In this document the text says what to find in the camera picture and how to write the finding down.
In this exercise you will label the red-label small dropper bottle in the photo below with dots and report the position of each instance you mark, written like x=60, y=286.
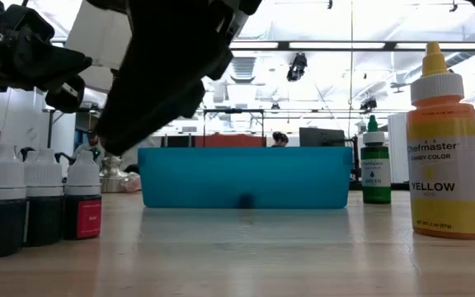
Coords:
x=83, y=218

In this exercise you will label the white shade silver table lamp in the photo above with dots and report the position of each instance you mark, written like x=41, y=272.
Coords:
x=97, y=41

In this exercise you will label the dark white-label dropper bottle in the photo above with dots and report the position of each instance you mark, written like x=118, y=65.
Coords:
x=43, y=222

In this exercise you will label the black frame clamp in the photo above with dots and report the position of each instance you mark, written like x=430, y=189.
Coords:
x=354, y=161

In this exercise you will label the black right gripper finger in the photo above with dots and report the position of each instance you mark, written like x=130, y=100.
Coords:
x=130, y=99
x=171, y=99

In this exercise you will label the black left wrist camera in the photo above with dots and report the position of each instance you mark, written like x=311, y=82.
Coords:
x=27, y=22

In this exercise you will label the yellow-topped spool left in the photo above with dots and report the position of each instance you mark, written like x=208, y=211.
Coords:
x=445, y=173

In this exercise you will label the white cabinet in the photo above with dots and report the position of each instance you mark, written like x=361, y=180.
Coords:
x=398, y=148

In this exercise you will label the black overhead camera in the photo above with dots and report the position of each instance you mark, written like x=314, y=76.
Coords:
x=297, y=68

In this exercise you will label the black computer monitor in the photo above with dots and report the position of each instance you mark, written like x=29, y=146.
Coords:
x=322, y=138

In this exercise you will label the person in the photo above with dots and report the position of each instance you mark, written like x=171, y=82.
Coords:
x=279, y=139
x=86, y=149

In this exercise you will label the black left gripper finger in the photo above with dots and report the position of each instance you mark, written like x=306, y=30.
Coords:
x=52, y=78
x=52, y=57

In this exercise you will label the blue plastic bin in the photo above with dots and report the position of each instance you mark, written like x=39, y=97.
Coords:
x=303, y=177

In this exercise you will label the green Chefmaster coloring bottle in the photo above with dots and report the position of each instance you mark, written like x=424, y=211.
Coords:
x=375, y=189

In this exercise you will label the black metal rack frame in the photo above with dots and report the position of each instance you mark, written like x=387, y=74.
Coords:
x=233, y=110

